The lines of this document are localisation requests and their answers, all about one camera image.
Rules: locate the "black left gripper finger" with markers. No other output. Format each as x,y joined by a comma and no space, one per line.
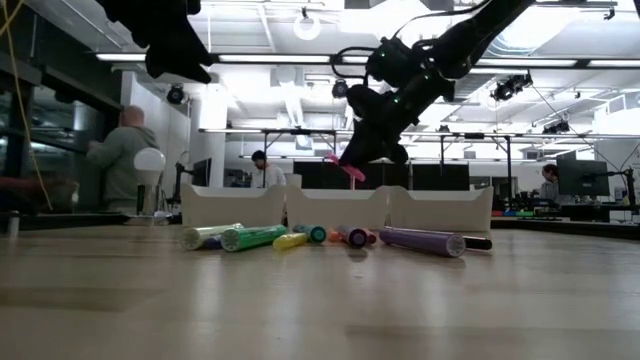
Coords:
192,45
170,62

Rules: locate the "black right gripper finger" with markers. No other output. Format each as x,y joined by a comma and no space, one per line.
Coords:
362,152
397,154

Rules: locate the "pink highlighter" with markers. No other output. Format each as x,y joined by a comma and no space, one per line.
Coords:
356,175

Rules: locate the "purple whiteboard marker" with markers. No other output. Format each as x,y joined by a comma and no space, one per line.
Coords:
354,236

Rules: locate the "lavender chunky marker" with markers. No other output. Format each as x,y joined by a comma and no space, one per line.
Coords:
425,242

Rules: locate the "teal chunky highlighter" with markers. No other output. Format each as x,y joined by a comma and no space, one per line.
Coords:
312,233

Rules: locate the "yellow highlighter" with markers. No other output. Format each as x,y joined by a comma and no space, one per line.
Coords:
290,241

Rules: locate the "black whiteboard marker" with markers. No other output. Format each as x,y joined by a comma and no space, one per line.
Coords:
477,243

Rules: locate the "green chunky highlighter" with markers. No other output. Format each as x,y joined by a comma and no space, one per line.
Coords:
255,238

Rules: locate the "slim purple highlighter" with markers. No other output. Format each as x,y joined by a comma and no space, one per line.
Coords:
212,244

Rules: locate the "pale green chunky marker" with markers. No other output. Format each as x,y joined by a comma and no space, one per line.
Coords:
205,235

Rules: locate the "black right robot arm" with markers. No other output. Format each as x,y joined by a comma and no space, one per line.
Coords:
480,30

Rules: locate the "black partition panel row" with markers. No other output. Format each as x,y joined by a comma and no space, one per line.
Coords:
430,175

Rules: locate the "white plastic bin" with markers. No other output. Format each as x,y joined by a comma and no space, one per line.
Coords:
335,207
230,207
440,210

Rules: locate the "person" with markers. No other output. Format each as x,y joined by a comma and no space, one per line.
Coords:
122,160
549,187
267,172

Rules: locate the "large white light bulb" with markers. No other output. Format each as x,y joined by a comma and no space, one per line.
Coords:
149,162

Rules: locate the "black computer monitor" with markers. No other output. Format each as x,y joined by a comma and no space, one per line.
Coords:
202,172
582,177

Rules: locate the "black monitor stand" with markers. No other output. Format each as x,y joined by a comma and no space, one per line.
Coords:
177,190

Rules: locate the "coloured blocks row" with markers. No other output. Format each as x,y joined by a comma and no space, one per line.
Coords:
515,213

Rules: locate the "clear glass jar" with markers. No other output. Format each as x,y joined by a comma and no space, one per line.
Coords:
145,200

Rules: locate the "black desk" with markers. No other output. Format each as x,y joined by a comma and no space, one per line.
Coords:
575,222

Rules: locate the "small white cup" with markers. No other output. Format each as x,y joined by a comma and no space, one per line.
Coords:
13,227

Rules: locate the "black overhead mounted camera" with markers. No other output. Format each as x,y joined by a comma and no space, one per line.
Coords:
510,87
340,89
175,95
556,127

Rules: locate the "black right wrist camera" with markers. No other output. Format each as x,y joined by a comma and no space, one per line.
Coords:
365,102

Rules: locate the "black metal rig frame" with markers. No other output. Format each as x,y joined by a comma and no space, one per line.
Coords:
300,131
508,165

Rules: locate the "silver ventilation duct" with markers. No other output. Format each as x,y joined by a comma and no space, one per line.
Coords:
520,35

